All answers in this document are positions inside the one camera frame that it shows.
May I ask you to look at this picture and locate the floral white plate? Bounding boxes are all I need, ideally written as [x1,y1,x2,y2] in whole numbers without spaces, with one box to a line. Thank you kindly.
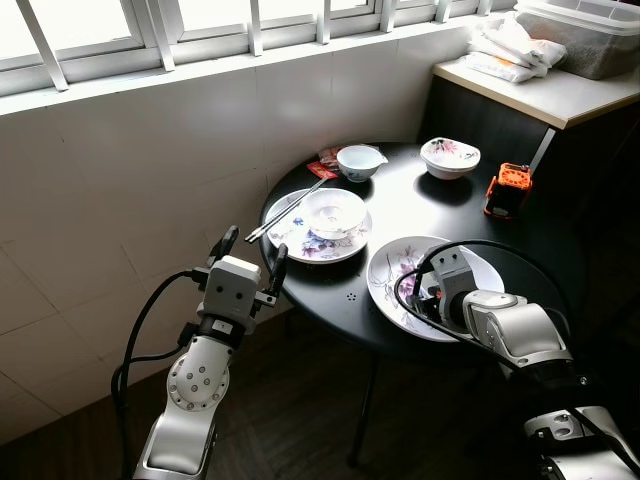
[367,236,507,344]
[265,187,373,265]

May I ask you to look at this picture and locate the orange and black gadget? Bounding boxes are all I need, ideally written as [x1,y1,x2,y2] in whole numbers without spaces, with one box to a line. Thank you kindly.
[484,163,533,221]

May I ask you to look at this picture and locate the small blue-patterned white bowl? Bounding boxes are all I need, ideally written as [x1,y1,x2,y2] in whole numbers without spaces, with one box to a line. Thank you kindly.
[336,144,389,183]

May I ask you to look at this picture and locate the round black table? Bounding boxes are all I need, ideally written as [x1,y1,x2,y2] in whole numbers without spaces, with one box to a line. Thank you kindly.
[260,142,601,467]

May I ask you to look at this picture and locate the pink floral white bowl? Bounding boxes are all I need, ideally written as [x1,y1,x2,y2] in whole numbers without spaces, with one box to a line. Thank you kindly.
[420,137,482,181]

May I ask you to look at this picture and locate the dark cabinet with white countertop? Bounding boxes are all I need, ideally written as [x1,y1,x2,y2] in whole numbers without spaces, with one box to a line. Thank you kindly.
[418,55,640,301]

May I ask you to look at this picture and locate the white folded plastic bags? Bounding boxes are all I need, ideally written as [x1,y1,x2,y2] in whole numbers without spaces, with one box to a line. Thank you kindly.
[467,12,568,84]

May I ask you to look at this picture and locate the clear lidded storage box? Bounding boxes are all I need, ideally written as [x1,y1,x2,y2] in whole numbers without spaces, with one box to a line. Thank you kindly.
[515,0,640,81]

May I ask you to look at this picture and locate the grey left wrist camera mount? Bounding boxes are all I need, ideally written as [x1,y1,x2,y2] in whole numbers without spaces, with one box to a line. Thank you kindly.
[202,256,263,326]

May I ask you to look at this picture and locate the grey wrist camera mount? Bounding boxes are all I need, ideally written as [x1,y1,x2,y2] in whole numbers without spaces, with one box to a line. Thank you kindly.
[202,256,263,326]
[430,250,479,301]

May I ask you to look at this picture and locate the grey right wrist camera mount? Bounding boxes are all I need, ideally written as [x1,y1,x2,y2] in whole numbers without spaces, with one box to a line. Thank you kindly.
[430,250,479,301]

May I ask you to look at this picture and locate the grey cabinet handle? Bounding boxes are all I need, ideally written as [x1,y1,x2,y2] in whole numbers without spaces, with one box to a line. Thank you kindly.
[527,127,557,178]

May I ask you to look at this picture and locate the white barred window frame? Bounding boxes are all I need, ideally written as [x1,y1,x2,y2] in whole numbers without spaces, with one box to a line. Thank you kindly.
[0,0,521,96]

